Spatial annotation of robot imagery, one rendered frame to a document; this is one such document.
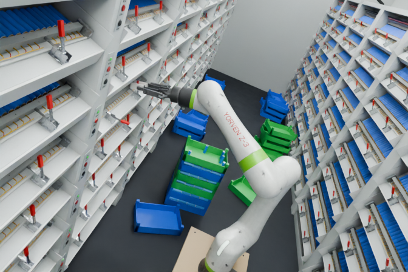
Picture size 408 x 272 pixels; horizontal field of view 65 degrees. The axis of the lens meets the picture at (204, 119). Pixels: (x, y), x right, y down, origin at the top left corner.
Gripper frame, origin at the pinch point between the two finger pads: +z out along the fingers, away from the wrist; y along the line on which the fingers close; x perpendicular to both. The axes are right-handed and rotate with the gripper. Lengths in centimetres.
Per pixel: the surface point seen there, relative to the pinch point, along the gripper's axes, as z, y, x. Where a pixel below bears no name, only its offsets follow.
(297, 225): -115, 71, -112
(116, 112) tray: 1.5, -19.2, -6.2
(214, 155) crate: -39, 59, -62
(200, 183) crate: -35, 41, -75
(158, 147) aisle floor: 12, 100, -94
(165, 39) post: -5.0, 18.0, 19.7
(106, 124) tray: 0.5, -30.6, -6.7
